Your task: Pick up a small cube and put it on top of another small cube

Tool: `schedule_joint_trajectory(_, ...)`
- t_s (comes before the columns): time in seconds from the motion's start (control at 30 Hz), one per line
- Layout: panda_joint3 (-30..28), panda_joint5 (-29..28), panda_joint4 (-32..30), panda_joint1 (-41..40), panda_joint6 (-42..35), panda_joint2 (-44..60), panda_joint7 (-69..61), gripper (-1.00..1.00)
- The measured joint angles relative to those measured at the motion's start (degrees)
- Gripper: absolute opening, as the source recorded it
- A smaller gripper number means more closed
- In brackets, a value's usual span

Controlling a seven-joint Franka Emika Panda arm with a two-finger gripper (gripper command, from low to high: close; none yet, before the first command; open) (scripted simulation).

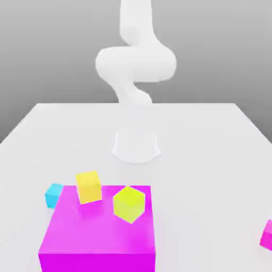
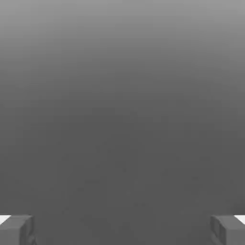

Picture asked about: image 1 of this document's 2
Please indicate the large magenta box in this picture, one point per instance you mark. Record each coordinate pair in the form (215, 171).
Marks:
(97, 238)

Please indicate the small magenta cube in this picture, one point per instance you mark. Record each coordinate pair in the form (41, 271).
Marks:
(267, 237)

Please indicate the small cyan cube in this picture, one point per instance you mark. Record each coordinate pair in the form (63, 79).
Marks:
(52, 195)

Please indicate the small orange-yellow cube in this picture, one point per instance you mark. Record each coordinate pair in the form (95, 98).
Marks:
(88, 188)

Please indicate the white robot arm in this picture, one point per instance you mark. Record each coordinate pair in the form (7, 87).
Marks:
(136, 61)

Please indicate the small lime-yellow cube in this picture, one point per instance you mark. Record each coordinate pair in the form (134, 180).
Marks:
(128, 205)

